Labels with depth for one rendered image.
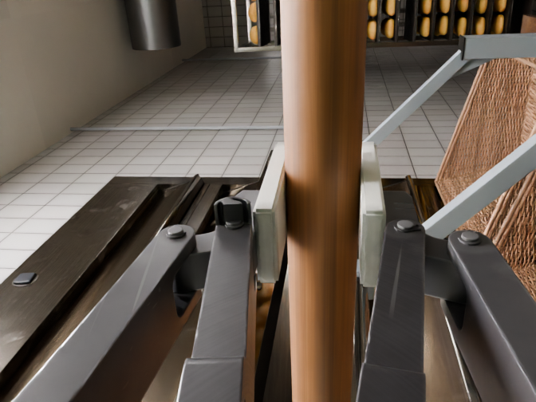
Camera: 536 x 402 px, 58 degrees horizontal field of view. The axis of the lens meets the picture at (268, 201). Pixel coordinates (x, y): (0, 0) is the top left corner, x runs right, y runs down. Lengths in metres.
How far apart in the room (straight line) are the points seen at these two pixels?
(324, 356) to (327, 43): 0.13
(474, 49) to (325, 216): 0.88
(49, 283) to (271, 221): 1.32
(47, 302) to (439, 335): 0.95
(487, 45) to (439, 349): 0.61
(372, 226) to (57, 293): 1.28
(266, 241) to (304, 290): 0.05
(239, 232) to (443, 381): 0.91
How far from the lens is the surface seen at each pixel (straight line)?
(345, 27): 0.17
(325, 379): 0.24
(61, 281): 1.45
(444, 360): 1.08
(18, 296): 1.45
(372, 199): 0.17
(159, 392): 1.05
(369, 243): 0.16
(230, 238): 0.15
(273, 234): 0.17
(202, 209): 1.69
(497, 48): 1.06
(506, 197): 1.27
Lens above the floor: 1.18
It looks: 9 degrees up
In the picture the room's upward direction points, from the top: 89 degrees counter-clockwise
